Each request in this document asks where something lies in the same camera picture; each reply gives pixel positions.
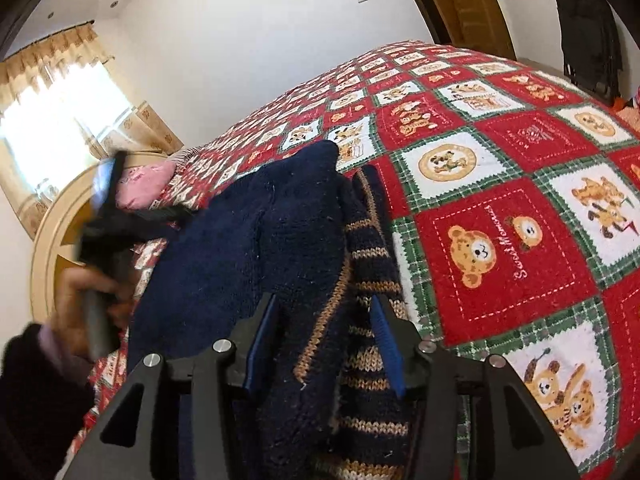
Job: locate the wooden headboard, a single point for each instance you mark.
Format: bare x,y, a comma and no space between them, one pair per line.
45,245

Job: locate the navy striped knit sweater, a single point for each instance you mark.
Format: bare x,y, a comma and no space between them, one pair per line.
225,240

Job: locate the window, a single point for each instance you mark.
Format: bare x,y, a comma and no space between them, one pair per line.
55,115

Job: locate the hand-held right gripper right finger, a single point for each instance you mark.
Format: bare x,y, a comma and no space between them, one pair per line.
387,345

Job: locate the pink pillow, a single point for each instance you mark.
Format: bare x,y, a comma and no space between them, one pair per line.
145,182

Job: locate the striped pillow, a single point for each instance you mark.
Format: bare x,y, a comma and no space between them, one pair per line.
184,156

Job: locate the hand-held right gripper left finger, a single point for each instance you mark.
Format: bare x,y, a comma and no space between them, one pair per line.
260,345

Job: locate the beige patterned curtain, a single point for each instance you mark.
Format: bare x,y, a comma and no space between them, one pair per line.
150,125

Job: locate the person's left hand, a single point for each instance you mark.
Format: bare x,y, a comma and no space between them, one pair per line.
70,310

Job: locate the black folded chair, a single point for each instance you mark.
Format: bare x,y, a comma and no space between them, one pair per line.
585,40

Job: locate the wooden door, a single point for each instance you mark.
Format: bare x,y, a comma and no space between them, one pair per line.
465,5

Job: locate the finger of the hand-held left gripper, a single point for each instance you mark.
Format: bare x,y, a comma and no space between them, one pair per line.
111,182

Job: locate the red printed bear blanket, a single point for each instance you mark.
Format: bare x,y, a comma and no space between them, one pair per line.
500,240

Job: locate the person's left forearm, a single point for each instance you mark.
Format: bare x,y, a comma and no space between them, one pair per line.
40,400

